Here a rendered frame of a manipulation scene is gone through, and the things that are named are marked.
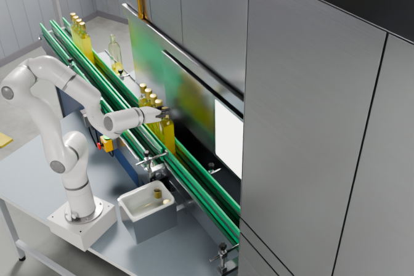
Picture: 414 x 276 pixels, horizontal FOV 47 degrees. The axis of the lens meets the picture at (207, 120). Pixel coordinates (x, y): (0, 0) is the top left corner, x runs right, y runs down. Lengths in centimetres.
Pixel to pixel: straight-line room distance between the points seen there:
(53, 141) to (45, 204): 64
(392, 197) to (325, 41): 29
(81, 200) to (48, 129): 41
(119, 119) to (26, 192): 102
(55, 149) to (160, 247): 70
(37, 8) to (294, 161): 505
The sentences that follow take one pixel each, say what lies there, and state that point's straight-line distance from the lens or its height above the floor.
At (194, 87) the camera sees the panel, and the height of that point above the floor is 144.
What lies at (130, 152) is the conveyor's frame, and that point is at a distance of 248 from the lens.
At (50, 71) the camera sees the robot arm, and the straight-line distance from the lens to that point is 199.
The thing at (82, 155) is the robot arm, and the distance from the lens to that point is 230.
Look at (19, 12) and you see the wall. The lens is 574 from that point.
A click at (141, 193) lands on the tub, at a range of 233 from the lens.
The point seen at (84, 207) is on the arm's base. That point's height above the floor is 93.
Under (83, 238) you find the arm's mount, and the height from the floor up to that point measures 84.
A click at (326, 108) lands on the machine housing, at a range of 91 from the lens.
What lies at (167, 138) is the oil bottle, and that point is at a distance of 234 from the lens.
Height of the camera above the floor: 262
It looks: 37 degrees down
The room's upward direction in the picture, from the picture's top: 1 degrees counter-clockwise
